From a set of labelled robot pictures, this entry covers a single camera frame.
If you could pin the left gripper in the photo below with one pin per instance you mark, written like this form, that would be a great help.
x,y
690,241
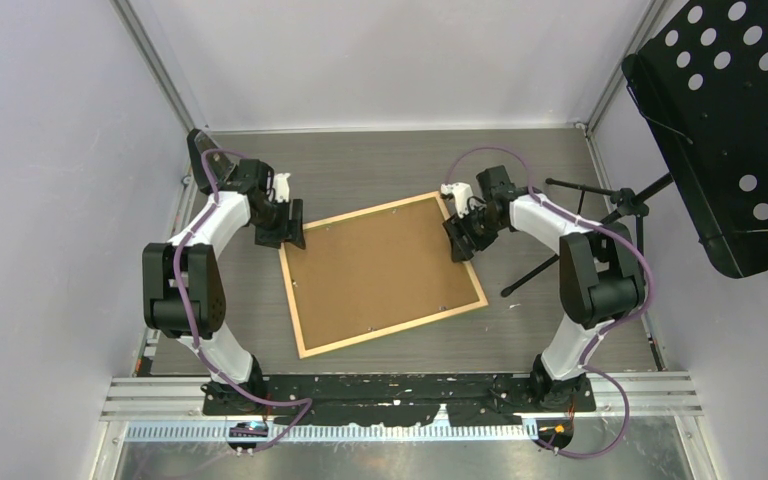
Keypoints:
x,y
292,235

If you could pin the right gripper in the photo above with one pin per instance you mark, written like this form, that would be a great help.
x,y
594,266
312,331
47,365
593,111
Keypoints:
x,y
456,228

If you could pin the brown backing board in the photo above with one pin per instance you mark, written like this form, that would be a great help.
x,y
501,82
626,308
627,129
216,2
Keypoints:
x,y
377,272

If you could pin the wooden picture frame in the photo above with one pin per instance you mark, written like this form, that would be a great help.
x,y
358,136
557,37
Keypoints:
x,y
291,298

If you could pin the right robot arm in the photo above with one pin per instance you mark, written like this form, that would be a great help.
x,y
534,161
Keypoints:
x,y
600,277

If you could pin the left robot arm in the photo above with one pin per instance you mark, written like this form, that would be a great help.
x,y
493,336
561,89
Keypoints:
x,y
183,293

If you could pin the black wedge object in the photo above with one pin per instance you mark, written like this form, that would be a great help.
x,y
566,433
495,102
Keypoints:
x,y
217,165

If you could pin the black music stand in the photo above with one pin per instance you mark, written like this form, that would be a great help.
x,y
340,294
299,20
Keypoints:
x,y
701,85

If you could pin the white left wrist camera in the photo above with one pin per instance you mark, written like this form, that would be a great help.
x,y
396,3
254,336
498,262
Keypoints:
x,y
281,188

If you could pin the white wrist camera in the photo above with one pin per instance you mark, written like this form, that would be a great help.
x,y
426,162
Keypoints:
x,y
281,188
460,194

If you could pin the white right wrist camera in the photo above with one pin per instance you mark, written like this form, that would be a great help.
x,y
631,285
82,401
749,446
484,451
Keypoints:
x,y
460,194

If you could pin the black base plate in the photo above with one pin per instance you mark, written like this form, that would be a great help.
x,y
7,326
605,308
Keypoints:
x,y
393,400

